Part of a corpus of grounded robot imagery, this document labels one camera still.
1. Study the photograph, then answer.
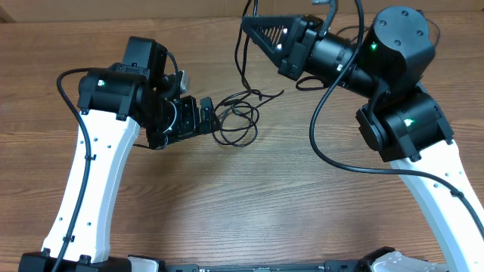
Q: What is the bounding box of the black USB cable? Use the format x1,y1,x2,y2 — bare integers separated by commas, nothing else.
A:
210,88,285,148
233,0,262,91

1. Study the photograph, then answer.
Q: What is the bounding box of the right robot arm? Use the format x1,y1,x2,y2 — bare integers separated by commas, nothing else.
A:
241,2,483,271

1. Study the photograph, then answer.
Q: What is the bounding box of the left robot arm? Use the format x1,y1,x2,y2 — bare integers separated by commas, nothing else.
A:
19,36,220,271

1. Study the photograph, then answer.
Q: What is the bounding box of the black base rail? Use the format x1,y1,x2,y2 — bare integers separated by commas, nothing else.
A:
128,255,447,272

